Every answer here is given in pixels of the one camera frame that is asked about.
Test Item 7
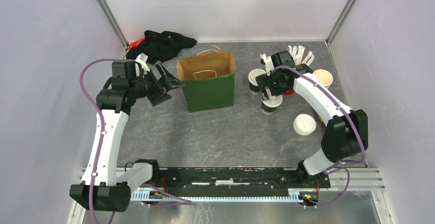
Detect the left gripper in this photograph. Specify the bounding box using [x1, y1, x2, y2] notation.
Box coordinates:
[130, 62, 185, 106]

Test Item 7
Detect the black paper cup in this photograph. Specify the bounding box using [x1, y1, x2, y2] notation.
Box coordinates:
[261, 94, 283, 114]
[248, 69, 266, 95]

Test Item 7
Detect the stack of paper cups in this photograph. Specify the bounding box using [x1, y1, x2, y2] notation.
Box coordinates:
[313, 69, 334, 89]

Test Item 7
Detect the green paper bag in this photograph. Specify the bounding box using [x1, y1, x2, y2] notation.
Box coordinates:
[176, 45, 236, 112]

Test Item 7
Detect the stack of white lids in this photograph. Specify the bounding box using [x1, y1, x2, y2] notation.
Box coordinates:
[293, 114, 317, 136]

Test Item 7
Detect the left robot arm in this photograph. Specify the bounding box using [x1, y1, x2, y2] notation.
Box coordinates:
[69, 59, 184, 212]

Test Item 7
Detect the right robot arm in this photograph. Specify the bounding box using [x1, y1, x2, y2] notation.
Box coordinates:
[255, 50, 368, 187]

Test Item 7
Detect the red cup holder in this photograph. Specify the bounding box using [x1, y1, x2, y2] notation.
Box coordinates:
[283, 90, 295, 96]

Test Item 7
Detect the black cloth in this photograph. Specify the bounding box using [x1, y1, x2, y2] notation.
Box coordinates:
[126, 30, 197, 65]

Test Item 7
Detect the red object behind bag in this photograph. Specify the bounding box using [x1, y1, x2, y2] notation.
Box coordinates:
[127, 37, 146, 51]

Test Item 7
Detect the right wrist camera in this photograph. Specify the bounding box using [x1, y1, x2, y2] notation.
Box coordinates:
[260, 53, 275, 76]

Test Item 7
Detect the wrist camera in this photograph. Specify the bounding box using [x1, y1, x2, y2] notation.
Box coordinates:
[260, 53, 275, 76]
[135, 53, 150, 73]

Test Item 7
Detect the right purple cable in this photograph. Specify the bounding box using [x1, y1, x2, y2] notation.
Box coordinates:
[262, 45, 367, 208]

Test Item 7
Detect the purple cable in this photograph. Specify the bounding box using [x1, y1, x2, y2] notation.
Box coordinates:
[262, 45, 367, 208]
[79, 58, 193, 224]

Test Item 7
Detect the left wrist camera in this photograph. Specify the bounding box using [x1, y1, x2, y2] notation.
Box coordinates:
[135, 53, 150, 73]

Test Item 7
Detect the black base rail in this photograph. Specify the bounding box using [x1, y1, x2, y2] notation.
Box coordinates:
[146, 167, 331, 197]

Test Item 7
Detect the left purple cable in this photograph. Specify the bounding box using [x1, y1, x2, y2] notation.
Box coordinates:
[79, 58, 193, 224]

